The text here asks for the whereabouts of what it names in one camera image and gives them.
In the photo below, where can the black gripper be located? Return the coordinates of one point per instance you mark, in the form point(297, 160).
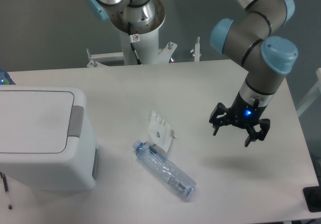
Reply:
point(243, 115)

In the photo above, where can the white push-lid trash can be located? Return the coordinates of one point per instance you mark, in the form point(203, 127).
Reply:
point(47, 140)

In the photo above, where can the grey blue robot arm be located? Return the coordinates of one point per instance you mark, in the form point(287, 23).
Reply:
point(250, 43)

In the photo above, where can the white paper packet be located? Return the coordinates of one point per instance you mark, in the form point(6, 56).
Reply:
point(160, 131)

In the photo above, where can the clear blue plastic bottle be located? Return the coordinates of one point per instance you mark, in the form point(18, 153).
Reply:
point(180, 182)

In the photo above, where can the black device at corner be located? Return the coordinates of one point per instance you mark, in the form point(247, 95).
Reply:
point(312, 198)

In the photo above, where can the blue bottle at edge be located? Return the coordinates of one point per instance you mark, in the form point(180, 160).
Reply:
point(5, 78)

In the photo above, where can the black pen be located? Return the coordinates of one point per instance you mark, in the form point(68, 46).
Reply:
point(6, 188)

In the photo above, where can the white frame at right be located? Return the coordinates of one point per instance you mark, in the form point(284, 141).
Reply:
point(310, 96)

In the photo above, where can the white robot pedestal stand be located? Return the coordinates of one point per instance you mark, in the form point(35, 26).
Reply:
point(138, 29)

